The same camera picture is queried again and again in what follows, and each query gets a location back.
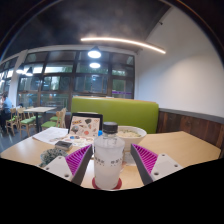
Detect white paper sheet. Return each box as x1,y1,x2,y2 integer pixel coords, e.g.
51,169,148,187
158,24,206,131
32,126,69,145

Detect white sticker sheet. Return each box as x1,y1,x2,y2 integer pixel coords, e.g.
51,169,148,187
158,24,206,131
63,133,96,148

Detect person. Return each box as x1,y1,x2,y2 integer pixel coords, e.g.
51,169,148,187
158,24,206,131
0,91,14,131

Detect long linear ceiling light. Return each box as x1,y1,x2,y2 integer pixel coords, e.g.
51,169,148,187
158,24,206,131
80,36,167,55

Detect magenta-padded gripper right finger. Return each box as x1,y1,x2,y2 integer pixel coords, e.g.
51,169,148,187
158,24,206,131
129,143,184,186

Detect flat round red coaster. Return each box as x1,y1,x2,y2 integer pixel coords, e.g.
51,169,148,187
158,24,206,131
91,176,123,191

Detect round pendant lamps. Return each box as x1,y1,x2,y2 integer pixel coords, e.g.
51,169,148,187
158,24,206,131
0,46,103,79

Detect clear black-capped water bottle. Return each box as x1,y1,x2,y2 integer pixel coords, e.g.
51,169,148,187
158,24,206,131
93,121,126,190

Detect wooden green-seated chairs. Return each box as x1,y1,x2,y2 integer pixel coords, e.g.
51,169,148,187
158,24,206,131
4,107,68,136

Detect small dark case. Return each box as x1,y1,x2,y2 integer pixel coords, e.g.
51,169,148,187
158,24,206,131
54,140,74,152

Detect sticker-covered laptop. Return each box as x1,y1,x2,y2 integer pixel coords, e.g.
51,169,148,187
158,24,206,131
68,112,104,138

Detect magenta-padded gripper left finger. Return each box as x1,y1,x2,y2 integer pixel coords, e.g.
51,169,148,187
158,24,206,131
43,143,95,186

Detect white bowl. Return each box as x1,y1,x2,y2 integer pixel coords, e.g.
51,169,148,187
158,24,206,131
115,125,148,153

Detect speckled ceramic mug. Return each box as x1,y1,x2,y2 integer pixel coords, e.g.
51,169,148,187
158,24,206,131
39,147,70,168

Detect light wooden dining table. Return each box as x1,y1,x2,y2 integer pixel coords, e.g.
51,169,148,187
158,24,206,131
23,106,57,133

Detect green upholstered bench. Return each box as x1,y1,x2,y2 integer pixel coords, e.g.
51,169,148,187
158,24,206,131
70,96,160,134

